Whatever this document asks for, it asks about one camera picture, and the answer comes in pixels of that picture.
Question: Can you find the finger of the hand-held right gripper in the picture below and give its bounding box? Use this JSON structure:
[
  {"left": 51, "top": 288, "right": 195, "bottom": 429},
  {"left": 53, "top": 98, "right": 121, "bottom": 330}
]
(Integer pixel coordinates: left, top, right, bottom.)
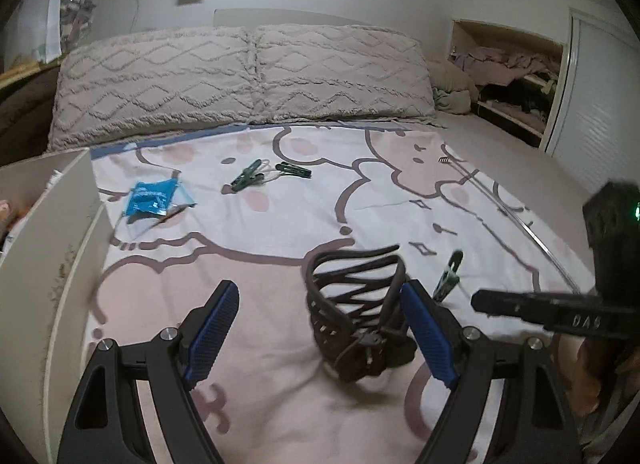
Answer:
[{"left": 471, "top": 288, "right": 557, "bottom": 329}]

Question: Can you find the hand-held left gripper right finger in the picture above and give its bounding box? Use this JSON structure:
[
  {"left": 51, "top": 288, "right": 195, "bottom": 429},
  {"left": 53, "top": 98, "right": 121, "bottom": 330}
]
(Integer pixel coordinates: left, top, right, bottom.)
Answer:
[{"left": 399, "top": 279, "right": 587, "bottom": 464}]

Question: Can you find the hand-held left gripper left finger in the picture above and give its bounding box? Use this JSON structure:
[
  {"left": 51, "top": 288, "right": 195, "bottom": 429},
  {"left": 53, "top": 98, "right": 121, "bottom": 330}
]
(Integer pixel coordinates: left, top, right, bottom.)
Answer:
[{"left": 56, "top": 279, "right": 241, "bottom": 464}]

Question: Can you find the green clothespin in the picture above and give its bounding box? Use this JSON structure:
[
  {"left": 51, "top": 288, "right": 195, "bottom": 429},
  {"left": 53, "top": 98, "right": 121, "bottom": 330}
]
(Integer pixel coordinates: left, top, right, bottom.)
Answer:
[
  {"left": 431, "top": 250, "right": 465, "bottom": 303},
  {"left": 229, "top": 159, "right": 271, "bottom": 193},
  {"left": 275, "top": 162, "right": 313, "bottom": 179}
]

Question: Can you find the brown hair claw clip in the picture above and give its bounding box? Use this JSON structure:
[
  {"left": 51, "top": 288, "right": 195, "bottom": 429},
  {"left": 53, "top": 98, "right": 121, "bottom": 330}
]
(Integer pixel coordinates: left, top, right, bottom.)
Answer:
[{"left": 304, "top": 243, "right": 417, "bottom": 384}]

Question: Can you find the blue foil packet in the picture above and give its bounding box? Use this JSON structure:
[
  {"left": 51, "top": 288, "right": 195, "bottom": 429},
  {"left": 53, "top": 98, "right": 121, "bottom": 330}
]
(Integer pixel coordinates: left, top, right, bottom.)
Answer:
[{"left": 124, "top": 180, "right": 182, "bottom": 217}]

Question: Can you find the white shoe box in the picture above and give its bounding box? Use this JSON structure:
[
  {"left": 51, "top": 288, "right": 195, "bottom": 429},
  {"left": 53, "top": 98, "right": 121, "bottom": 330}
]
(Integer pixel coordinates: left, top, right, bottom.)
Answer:
[{"left": 0, "top": 148, "right": 110, "bottom": 464}]

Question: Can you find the person's right forearm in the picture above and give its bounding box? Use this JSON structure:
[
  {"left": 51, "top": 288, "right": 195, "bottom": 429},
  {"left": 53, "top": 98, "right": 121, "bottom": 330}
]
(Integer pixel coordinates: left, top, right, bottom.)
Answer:
[{"left": 575, "top": 384, "right": 640, "bottom": 464}]

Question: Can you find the person's right hand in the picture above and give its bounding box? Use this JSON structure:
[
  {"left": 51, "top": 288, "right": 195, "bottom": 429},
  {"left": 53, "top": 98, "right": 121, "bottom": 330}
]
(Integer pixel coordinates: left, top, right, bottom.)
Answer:
[{"left": 570, "top": 336, "right": 626, "bottom": 417}]

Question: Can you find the thin metal rod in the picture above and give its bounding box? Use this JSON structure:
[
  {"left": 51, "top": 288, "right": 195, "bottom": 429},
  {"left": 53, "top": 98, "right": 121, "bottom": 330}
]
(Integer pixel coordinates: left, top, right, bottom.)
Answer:
[{"left": 450, "top": 159, "right": 583, "bottom": 292}]

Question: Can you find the white sliding door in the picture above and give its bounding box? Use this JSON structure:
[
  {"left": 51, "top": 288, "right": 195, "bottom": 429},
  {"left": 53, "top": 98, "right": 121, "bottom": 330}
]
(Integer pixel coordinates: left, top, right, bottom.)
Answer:
[{"left": 544, "top": 8, "right": 640, "bottom": 195}]

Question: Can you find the beige bed sheet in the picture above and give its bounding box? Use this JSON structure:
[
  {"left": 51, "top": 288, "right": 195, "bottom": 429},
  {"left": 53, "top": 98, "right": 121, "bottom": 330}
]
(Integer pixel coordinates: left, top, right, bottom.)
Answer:
[{"left": 440, "top": 111, "right": 606, "bottom": 295}]

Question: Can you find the green crumpled cloth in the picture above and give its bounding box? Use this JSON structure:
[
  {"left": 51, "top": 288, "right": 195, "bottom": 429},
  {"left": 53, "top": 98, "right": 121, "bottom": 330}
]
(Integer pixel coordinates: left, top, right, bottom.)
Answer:
[{"left": 434, "top": 88, "right": 471, "bottom": 114}]

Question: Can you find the pile of clothes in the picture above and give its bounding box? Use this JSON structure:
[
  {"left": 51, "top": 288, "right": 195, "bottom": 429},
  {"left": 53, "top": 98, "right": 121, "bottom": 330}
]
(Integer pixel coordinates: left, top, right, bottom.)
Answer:
[{"left": 450, "top": 44, "right": 563, "bottom": 119}]

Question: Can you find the beige crumpled cloth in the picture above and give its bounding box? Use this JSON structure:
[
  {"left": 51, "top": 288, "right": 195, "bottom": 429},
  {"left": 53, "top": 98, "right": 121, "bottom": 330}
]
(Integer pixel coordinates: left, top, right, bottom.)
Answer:
[{"left": 427, "top": 60, "right": 481, "bottom": 114}]

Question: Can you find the beige tufted pillow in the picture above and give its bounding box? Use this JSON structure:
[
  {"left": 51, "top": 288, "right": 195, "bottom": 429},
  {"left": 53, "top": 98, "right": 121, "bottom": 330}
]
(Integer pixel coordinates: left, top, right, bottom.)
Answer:
[
  {"left": 247, "top": 24, "right": 443, "bottom": 127},
  {"left": 47, "top": 26, "right": 258, "bottom": 152}
]

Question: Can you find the brown blanket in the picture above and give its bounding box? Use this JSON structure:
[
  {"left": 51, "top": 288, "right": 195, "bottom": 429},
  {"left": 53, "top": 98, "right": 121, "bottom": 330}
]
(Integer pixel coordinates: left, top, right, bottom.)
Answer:
[{"left": 0, "top": 66, "right": 62, "bottom": 167}]

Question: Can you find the white headboard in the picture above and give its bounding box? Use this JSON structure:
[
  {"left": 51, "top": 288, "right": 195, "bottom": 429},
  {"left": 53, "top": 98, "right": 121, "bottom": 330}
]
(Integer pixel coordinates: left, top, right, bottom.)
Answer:
[{"left": 214, "top": 8, "right": 361, "bottom": 30}]

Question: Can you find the clear plastic bag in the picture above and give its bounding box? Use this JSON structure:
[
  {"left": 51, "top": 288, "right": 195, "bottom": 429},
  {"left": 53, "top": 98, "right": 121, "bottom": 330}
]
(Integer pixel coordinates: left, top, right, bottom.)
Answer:
[{"left": 61, "top": 0, "right": 97, "bottom": 47}]

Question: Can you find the white paper bag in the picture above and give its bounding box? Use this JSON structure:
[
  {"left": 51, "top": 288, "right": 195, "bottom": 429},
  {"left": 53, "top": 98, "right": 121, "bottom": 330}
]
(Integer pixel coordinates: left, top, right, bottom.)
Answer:
[{"left": 4, "top": 0, "right": 67, "bottom": 64}]

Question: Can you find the wall niche shelf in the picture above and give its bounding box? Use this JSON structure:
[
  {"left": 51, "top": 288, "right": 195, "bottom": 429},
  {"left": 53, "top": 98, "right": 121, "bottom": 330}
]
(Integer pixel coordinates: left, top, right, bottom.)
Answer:
[{"left": 447, "top": 18, "right": 571, "bottom": 149}]

